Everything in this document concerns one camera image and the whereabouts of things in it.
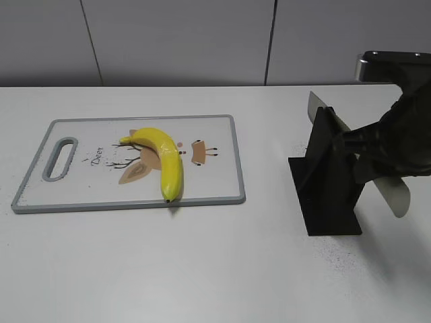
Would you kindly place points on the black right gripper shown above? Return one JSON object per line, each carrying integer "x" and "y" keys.
{"x": 402, "y": 145}

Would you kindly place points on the white-handled cleaver knife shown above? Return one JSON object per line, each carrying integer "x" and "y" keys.
{"x": 394, "y": 190}

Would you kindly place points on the yellow plastic banana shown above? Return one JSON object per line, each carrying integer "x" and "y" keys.
{"x": 171, "y": 180}

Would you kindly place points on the black knife stand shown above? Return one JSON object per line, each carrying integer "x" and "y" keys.
{"x": 324, "y": 180}

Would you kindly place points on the white grey-rimmed cutting board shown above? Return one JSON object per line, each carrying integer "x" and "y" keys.
{"x": 80, "y": 165}

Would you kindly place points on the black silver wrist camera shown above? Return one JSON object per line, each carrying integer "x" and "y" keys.
{"x": 389, "y": 66}

